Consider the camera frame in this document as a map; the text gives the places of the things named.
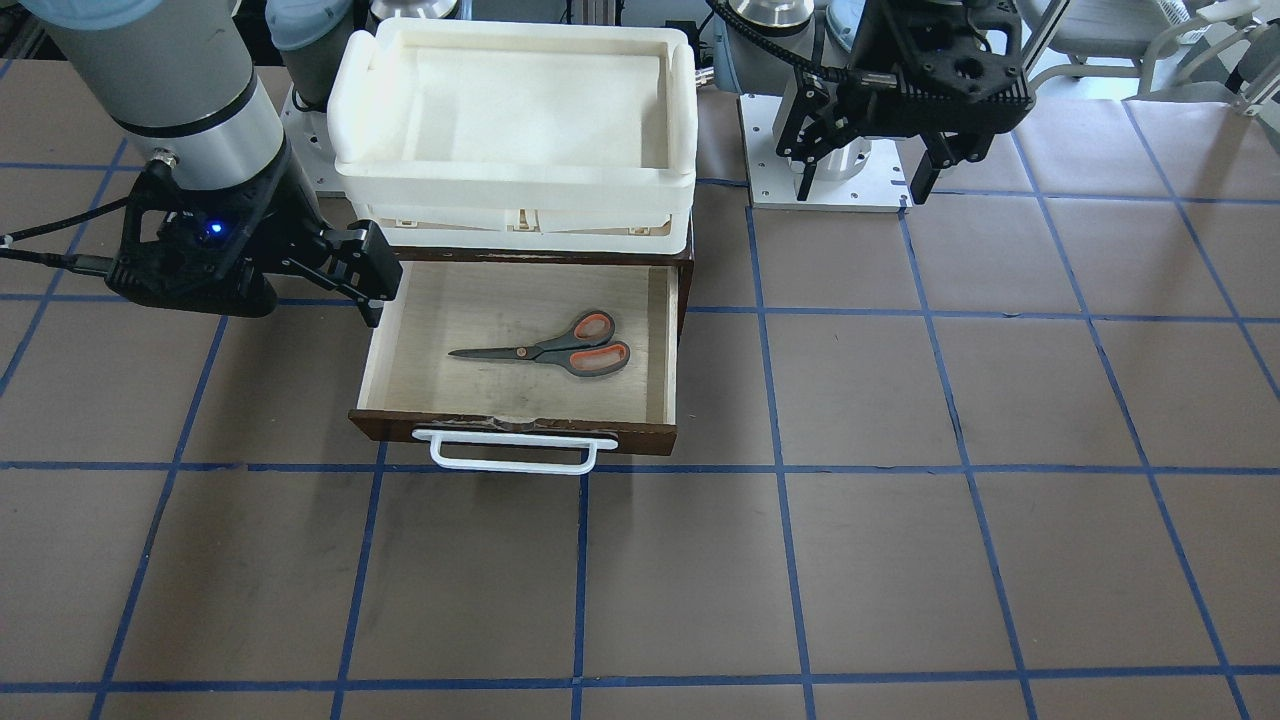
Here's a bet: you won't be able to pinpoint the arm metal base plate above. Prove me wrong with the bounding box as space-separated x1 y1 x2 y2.
280 85 346 199
739 94 913 213

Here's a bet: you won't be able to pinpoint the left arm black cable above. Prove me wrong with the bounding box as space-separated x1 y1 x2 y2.
707 0 896 86

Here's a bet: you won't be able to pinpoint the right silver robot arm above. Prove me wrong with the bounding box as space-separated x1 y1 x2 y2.
3 1 402 327

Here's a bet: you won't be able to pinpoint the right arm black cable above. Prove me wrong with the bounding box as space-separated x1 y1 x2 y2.
0 195 136 275

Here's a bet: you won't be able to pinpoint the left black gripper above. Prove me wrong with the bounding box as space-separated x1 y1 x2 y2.
774 1 1036 205

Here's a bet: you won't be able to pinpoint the dark wooden drawer cabinet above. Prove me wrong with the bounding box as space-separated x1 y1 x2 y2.
392 228 695 334

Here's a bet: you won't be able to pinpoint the grey chair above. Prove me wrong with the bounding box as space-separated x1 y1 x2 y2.
1015 1 1277 114

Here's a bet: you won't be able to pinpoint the wooden drawer with white handle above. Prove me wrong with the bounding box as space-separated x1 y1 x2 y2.
349 261 681 469

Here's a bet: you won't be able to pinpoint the white foam tray box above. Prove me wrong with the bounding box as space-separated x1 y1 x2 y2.
328 18 698 255

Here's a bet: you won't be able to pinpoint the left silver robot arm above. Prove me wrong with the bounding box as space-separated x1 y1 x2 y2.
710 1 1036 206

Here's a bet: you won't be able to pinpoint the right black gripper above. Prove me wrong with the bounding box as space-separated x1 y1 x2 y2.
105 150 403 328

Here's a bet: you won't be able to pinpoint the orange grey handled scissors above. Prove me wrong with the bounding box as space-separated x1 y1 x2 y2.
449 310 631 378

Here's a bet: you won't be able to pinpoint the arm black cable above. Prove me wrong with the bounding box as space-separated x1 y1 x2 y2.
0 195 136 275
707 0 896 86

